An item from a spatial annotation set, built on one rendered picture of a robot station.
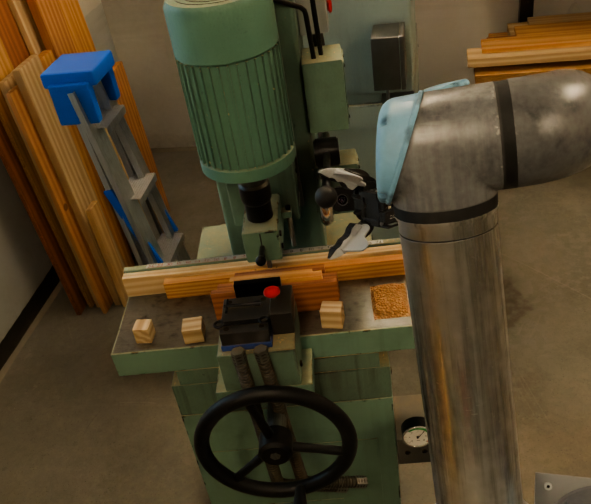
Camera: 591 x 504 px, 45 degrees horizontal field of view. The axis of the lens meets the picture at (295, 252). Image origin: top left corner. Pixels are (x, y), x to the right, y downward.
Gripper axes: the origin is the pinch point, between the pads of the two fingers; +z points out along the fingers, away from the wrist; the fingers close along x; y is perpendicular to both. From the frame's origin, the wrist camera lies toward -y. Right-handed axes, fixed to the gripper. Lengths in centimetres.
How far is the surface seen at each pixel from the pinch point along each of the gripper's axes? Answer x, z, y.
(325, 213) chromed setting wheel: 6.3, -16.4, -19.3
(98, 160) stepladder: -1, -5, -110
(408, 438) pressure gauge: 50, -15, 1
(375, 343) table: 28.1, -10.8, -1.3
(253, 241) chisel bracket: 7.0, 2.0, -18.8
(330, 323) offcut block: 23.1, -4.6, -6.4
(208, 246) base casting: 20, -12, -63
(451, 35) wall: -18, -208, -150
